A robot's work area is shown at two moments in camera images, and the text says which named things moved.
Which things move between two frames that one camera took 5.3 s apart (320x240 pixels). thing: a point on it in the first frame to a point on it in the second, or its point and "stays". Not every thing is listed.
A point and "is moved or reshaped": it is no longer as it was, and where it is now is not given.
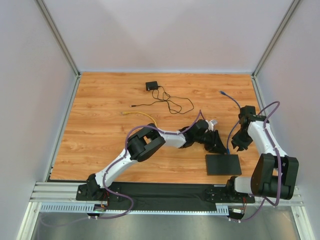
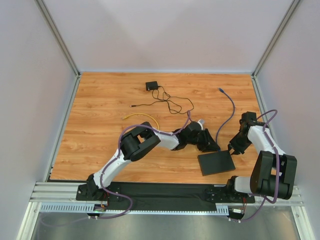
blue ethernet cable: [222, 92] to [229, 119]
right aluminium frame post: [270, 45] stays
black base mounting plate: [164, 197] stays
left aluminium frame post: [47, 16] stays
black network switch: [222, 164] is moved or reshaped
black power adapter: [151, 85] stays
